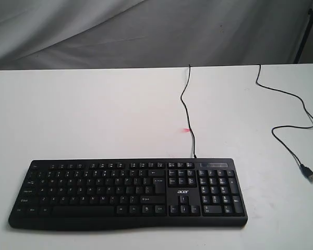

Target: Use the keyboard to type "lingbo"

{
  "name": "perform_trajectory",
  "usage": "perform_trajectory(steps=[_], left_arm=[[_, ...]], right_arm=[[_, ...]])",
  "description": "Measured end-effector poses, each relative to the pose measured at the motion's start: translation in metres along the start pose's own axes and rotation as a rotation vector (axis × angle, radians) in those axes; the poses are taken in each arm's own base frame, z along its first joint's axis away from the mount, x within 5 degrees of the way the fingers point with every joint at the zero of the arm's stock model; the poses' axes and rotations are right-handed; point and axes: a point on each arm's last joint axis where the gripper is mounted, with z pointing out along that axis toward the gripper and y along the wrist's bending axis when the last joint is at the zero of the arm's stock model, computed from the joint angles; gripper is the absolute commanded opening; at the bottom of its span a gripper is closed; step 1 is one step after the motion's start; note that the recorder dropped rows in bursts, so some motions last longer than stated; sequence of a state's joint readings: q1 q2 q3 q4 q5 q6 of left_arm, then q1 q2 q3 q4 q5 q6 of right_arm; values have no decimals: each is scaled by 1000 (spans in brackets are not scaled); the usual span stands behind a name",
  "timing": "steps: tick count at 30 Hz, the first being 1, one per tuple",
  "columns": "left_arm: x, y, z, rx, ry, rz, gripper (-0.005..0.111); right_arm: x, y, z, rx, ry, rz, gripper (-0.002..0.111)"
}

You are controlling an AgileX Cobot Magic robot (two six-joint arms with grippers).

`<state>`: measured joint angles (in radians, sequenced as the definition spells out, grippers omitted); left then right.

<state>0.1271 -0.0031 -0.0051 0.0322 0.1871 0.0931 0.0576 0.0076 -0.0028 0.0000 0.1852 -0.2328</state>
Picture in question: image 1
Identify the black acer keyboard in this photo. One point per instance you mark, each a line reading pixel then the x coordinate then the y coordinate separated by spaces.
pixel 107 194

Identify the grey backdrop cloth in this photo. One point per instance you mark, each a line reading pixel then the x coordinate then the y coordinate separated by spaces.
pixel 143 34

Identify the black tripod stand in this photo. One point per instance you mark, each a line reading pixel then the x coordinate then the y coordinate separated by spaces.
pixel 305 34

